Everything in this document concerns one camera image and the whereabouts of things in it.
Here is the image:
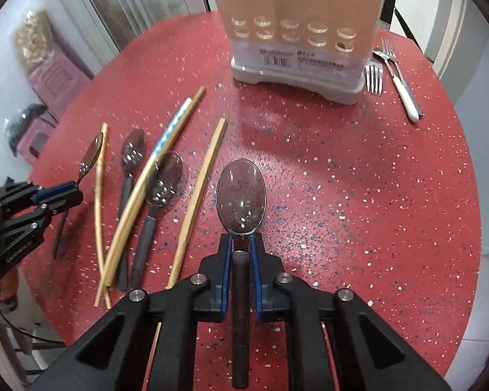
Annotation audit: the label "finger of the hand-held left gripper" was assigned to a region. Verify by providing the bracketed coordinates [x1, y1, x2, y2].
[0, 181, 83, 216]
[0, 205, 54, 282]

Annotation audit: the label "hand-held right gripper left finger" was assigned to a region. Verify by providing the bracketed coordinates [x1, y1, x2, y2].
[28, 234, 233, 391]

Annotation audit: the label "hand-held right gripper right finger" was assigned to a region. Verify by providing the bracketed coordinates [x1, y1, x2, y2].
[250, 233, 453, 391]

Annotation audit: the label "plain bamboo chopstick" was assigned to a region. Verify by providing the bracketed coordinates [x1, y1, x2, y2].
[152, 118, 228, 349]
[94, 122, 112, 309]

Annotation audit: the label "large dark-handled metal spoon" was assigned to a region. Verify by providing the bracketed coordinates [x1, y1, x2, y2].
[215, 158, 267, 389]

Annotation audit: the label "blue-patterned bamboo chopstick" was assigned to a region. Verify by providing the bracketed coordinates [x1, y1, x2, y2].
[102, 97, 194, 292]

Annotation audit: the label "blue patterned wooden chopsticks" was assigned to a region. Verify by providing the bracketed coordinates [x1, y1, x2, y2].
[95, 86, 207, 307]

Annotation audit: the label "white utensil holder caddy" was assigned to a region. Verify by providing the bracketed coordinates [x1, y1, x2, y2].
[209, 0, 394, 106]

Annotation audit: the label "pink plastic stool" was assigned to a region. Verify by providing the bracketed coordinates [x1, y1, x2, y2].
[16, 112, 60, 159]

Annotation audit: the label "black bag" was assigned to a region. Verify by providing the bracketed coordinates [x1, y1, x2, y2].
[6, 104, 47, 147]

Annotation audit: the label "stack of pink plastic stools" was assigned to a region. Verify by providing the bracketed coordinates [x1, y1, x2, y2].
[26, 47, 94, 115]

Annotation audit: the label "clear bag of nuts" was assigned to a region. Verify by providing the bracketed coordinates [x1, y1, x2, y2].
[14, 10, 53, 68]

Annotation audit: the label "glass-door cabinet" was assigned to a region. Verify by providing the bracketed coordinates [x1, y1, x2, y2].
[65, 0, 208, 53]

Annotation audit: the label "fork head behind holder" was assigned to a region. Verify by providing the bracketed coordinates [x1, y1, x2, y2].
[363, 62, 384, 97]

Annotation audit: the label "metal fork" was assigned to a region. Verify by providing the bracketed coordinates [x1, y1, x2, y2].
[381, 37, 423, 117]

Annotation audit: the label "white-handled fork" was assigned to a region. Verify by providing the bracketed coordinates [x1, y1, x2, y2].
[373, 49, 420, 123]

